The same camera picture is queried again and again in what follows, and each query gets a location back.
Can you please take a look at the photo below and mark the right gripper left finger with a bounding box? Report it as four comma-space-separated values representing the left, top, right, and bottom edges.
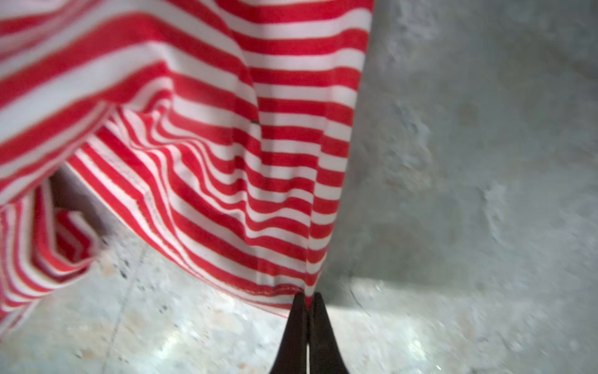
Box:
269, 293, 309, 374

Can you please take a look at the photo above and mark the red white striped tank top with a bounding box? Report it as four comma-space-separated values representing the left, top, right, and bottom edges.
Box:
1, 1, 374, 334

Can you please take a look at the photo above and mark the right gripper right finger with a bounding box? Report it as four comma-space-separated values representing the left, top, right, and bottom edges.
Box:
308, 293, 349, 374

